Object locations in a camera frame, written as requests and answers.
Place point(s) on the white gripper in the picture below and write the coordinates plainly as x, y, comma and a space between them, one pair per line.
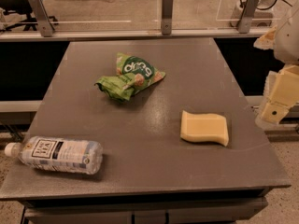
288, 39

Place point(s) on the green rice chip bag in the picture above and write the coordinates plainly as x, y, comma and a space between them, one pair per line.
133, 75

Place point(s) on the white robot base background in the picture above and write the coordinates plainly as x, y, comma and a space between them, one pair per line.
262, 11

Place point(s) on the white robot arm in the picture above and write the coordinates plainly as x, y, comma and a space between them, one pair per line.
283, 39

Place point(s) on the clear plastic water bottle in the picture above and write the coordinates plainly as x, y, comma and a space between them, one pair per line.
58, 154

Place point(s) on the yellow sponge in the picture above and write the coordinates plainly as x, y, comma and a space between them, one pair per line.
199, 128

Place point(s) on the black office chair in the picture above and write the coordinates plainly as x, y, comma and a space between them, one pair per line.
21, 7

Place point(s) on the right metal bracket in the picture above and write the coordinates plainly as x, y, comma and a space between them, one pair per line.
247, 15

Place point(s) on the metal bracket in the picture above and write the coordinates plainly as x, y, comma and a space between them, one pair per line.
43, 22
167, 14
247, 15

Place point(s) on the middle metal bracket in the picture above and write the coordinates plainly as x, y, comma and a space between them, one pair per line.
167, 14

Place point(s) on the left metal bracket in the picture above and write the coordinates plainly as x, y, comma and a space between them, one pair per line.
43, 22

